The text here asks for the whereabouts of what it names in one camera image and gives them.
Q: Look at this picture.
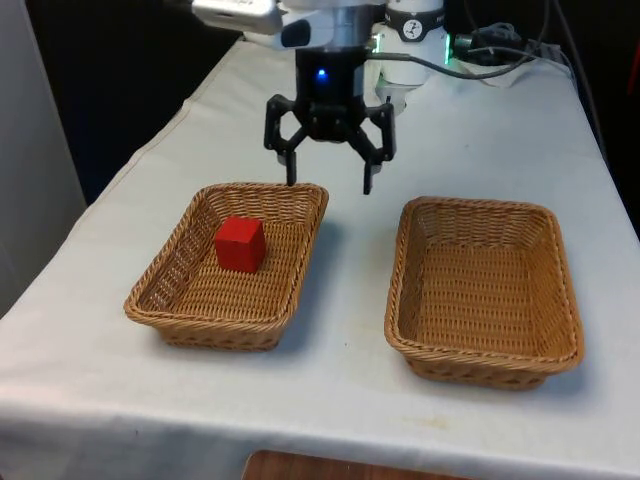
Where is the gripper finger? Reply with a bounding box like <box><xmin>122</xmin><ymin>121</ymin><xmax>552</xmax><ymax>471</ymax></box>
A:
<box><xmin>344</xmin><ymin>97</ymin><xmax>397</xmax><ymax>196</ymax></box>
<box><xmin>263</xmin><ymin>93</ymin><xmax>314</xmax><ymax>187</ymax></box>

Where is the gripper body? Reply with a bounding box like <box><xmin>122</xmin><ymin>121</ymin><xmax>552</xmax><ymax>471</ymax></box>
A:
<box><xmin>295</xmin><ymin>47</ymin><xmax>369</xmax><ymax>144</ymax></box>

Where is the red cube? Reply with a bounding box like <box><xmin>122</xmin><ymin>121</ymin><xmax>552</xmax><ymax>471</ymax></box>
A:
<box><xmin>214</xmin><ymin>216</ymin><xmax>265</xmax><ymax>274</ymax></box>

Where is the rectangular wicker basket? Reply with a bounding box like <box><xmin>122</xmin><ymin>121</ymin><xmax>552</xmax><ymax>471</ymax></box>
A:
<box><xmin>383</xmin><ymin>195</ymin><xmax>586</xmax><ymax>392</ymax></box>
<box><xmin>123</xmin><ymin>182</ymin><xmax>330</xmax><ymax>353</ymax></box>

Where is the black cable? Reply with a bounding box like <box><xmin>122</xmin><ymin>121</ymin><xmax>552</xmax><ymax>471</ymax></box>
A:
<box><xmin>369</xmin><ymin>49</ymin><xmax>544</xmax><ymax>80</ymax></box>

